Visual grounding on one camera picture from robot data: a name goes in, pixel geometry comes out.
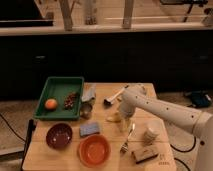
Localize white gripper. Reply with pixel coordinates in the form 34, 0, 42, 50
118, 101, 136, 131

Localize yellow banana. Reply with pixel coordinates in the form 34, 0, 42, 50
106, 112, 121, 122

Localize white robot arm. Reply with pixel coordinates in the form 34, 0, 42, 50
119, 84, 213, 171

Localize orange bowl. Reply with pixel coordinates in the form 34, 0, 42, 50
78, 134, 111, 167

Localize purple bowl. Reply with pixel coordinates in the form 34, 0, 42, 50
46, 123, 73, 150

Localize white paper cup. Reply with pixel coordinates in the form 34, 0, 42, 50
143, 121, 161, 145

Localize grey crumpled cloth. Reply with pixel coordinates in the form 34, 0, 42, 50
81, 84, 96, 102

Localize silver fork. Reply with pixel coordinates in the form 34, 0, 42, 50
120, 123, 135, 154

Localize blue sponge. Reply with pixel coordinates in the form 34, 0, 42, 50
80, 122, 100, 137

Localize black brown rectangular block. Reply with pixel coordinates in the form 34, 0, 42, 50
132, 147, 158, 164

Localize brown grape bunch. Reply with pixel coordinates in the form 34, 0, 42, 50
64, 92, 78, 110

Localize teal object on floor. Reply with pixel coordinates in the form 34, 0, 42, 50
184, 91, 212, 108

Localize green plastic tray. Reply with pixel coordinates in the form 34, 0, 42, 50
34, 77, 84, 121

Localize orange fruit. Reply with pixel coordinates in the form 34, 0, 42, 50
45, 98, 58, 110

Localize black power cable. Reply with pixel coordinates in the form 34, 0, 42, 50
169, 134, 198, 171

